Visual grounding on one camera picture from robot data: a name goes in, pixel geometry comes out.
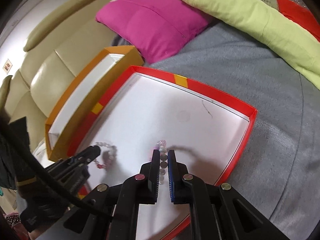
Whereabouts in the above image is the small pink clear bead bracelet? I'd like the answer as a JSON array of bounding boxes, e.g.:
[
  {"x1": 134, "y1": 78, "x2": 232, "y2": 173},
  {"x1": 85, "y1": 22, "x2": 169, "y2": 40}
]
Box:
[{"x1": 93, "y1": 141, "x2": 118, "y2": 170}]

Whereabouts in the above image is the orange box lid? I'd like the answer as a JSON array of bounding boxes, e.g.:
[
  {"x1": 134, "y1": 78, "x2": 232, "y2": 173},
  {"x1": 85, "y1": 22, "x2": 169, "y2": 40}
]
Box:
[{"x1": 45, "y1": 46, "x2": 144, "y2": 161}]

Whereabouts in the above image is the red jewelry box tray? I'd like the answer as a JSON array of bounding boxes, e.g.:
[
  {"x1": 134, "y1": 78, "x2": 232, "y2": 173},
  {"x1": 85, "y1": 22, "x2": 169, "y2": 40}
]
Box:
[{"x1": 67, "y1": 65, "x2": 258, "y2": 240}]

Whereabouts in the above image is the magenta pillow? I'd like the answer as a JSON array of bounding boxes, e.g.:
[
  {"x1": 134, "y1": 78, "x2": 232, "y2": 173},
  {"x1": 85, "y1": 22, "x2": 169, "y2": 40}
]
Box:
[{"x1": 95, "y1": 0, "x2": 213, "y2": 64}]

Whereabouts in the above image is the black cable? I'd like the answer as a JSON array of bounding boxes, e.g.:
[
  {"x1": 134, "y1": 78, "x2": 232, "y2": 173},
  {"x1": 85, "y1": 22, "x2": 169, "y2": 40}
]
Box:
[{"x1": 0, "y1": 119, "x2": 96, "y2": 210}]

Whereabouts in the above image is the beige leather sofa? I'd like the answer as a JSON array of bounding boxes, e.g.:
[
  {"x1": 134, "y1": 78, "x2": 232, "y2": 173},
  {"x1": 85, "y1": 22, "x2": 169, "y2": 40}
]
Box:
[{"x1": 1, "y1": 0, "x2": 116, "y2": 151}]

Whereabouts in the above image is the red cushion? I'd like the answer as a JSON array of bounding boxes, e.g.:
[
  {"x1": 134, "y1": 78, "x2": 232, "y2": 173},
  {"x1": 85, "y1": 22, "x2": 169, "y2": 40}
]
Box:
[{"x1": 277, "y1": 0, "x2": 320, "y2": 41}]

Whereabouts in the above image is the light green folded blanket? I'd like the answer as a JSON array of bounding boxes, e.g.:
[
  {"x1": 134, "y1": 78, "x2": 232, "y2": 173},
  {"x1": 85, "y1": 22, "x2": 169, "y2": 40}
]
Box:
[{"x1": 181, "y1": 0, "x2": 319, "y2": 87}]

